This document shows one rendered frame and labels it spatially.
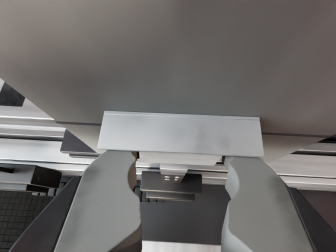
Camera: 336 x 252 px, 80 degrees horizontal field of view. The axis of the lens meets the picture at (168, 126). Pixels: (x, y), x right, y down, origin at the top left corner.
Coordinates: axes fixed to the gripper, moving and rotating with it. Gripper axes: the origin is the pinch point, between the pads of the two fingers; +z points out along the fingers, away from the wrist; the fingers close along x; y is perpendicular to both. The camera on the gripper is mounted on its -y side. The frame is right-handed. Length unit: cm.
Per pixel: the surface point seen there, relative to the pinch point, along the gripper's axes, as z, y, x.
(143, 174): 19.4, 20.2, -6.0
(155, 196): 17.1, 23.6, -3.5
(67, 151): 6.2, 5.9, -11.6
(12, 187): 17.0, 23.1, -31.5
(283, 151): 3.3, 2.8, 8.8
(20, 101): 12.0, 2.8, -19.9
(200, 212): 35, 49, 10
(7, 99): 10.2, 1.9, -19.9
